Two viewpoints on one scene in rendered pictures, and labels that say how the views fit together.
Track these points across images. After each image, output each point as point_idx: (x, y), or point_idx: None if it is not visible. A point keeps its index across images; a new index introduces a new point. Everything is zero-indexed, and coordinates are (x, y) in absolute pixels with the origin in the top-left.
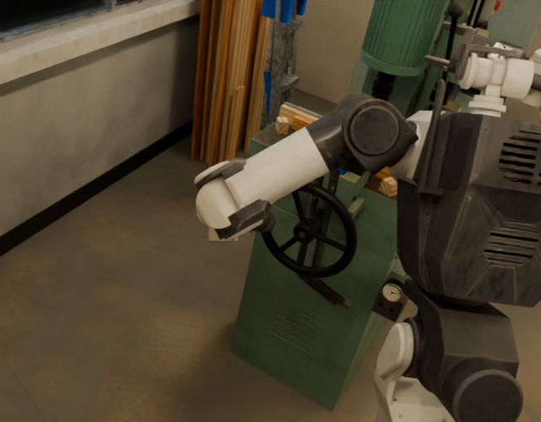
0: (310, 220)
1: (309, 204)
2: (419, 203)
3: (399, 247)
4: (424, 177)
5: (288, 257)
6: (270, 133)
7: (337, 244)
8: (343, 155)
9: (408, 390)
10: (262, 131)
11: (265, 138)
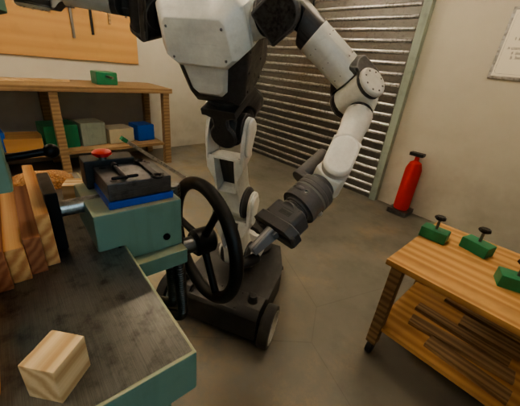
0: (199, 229)
1: (182, 239)
2: (263, 42)
3: (247, 89)
4: None
5: (208, 287)
6: (112, 368)
7: (185, 219)
8: (143, 161)
9: (237, 155)
10: (127, 387)
11: (154, 344)
